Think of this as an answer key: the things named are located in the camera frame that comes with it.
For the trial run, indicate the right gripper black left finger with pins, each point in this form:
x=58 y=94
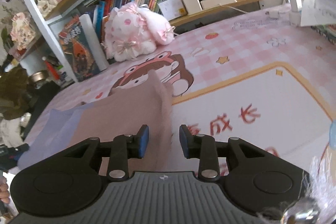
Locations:
x=123 y=148

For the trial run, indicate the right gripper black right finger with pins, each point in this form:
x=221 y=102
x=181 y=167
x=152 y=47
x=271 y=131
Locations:
x=202 y=147

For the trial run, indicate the pink and lilac sweater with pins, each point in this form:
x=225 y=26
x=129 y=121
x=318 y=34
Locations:
x=121 y=113

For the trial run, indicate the pink cartoon desk mat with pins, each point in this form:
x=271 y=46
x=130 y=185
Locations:
x=264 y=90

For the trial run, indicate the Harry Potter book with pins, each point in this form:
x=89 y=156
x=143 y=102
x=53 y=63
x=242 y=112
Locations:
x=77 y=51

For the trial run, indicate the metal round tin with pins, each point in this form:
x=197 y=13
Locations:
x=38 y=77

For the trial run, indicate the pink white bunny plush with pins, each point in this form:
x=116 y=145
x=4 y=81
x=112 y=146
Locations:
x=132 y=31

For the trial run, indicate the olive green bag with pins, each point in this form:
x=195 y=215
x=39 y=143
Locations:
x=14 y=102

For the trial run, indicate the small white box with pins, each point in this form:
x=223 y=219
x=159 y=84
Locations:
x=192 y=6

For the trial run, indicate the white charger plug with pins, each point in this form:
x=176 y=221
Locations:
x=295 y=7

